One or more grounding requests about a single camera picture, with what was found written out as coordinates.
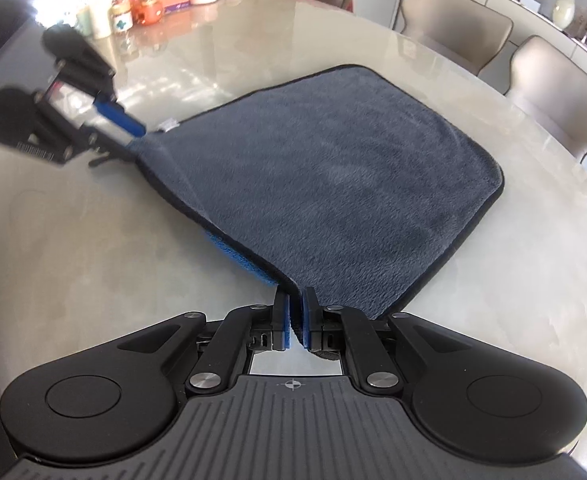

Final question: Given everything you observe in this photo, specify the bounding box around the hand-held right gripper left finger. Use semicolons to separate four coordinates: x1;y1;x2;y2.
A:
118;287;292;394

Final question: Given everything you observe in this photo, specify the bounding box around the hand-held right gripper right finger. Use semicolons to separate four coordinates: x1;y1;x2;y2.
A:
300;287;474;392

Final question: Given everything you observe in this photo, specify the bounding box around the grey towel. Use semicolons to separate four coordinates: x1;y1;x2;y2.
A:
128;63;505;361

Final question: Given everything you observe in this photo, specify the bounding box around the pale cup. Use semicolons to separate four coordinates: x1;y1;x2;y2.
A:
76;5;95;37

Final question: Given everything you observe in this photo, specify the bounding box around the white bottle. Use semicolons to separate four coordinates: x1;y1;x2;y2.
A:
108;2;135;32

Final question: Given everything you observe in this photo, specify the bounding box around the orange jar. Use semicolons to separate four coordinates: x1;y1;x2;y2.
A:
132;0;165;25

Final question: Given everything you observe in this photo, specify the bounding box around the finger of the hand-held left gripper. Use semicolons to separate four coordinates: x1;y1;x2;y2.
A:
56;47;148;138
28;94;140;168

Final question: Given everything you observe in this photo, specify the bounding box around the white vase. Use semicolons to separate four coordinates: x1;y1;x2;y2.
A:
552;0;578;30

